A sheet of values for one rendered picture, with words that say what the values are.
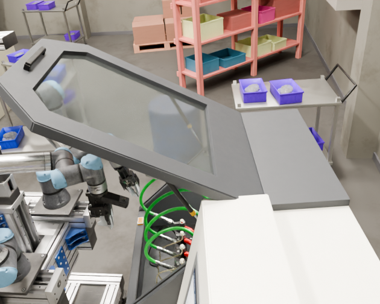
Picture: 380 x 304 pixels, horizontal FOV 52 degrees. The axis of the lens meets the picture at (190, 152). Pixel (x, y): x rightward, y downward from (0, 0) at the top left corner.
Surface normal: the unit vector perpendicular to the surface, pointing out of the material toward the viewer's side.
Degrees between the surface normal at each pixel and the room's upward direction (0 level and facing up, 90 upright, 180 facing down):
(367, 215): 0
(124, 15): 90
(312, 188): 0
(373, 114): 90
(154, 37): 90
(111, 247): 0
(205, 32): 90
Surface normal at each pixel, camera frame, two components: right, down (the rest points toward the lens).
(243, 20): 0.57, 0.40
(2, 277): 0.39, 0.58
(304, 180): -0.07, -0.84
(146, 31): 0.14, 0.52
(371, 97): -0.11, 0.54
